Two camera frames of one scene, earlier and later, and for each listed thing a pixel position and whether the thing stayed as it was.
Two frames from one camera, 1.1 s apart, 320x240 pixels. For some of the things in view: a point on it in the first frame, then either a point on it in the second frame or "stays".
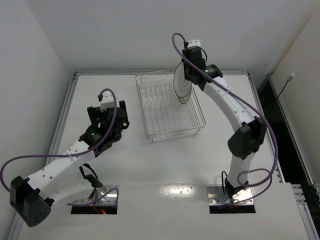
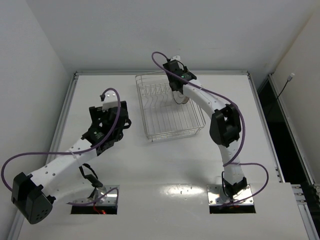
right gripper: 188,72 -> 173,84
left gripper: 107,114 stays
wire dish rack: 164,116 stays
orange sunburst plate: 184,100 stays
